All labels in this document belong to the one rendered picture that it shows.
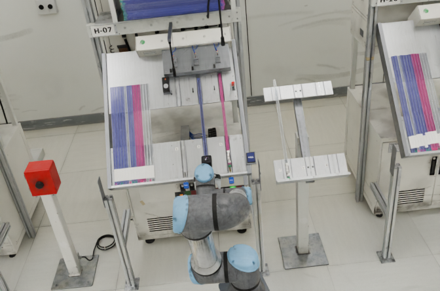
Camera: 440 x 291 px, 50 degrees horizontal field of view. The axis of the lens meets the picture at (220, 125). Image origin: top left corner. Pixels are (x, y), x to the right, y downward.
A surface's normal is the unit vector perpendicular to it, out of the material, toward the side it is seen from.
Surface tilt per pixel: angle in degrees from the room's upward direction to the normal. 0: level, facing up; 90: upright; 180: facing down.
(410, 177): 90
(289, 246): 0
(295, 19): 90
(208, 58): 44
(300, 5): 90
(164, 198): 90
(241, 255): 7
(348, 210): 0
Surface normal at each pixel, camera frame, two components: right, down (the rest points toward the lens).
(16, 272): -0.09, -0.85
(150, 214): 0.06, 0.51
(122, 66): -0.03, -0.25
